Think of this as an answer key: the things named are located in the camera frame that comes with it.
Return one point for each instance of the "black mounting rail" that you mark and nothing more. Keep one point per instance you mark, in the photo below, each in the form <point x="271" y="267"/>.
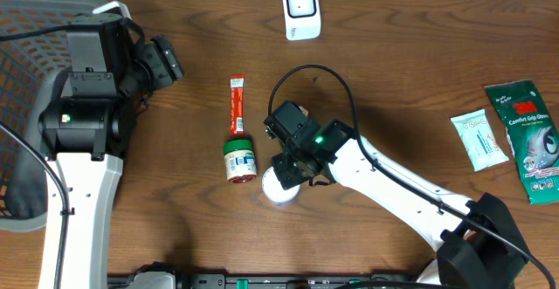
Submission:
<point x="220" y="281"/>

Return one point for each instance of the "red box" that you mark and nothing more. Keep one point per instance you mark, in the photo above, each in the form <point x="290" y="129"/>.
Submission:
<point x="237" y="98"/>

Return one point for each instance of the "green lid jar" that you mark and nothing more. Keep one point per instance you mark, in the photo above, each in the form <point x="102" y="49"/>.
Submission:
<point x="240" y="162"/>

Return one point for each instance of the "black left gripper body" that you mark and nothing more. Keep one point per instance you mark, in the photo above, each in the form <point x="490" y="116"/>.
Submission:
<point x="163" y="65"/>

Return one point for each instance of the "grey plastic shopping basket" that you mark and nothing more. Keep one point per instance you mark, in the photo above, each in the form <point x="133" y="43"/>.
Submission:
<point x="30" y="64"/>

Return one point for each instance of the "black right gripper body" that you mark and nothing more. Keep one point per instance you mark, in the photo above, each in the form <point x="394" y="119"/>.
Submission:
<point x="289" y="169"/>

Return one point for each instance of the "mint green wipes pack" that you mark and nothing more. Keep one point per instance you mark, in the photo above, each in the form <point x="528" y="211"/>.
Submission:
<point x="477" y="136"/>

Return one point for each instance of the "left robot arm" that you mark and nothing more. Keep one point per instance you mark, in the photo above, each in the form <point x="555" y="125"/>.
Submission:
<point x="85" y="131"/>

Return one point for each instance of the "white cotton swab tub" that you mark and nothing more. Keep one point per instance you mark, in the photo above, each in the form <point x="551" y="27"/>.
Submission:
<point x="274" y="191"/>

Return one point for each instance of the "white barcode scanner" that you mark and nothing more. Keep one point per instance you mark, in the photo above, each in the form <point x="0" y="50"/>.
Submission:
<point x="302" y="19"/>

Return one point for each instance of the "green 3M gloves package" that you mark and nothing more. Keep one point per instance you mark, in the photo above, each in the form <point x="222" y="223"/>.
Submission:
<point x="532" y="136"/>

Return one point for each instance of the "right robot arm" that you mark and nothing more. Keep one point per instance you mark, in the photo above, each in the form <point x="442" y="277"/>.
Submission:
<point x="477" y="242"/>

